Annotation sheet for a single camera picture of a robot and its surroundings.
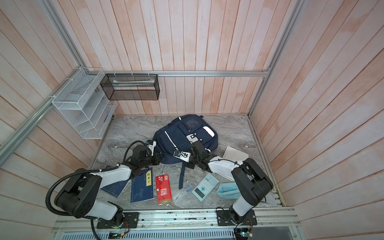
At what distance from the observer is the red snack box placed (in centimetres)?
81

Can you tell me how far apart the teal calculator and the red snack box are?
0.14m

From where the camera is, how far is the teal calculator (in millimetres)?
817
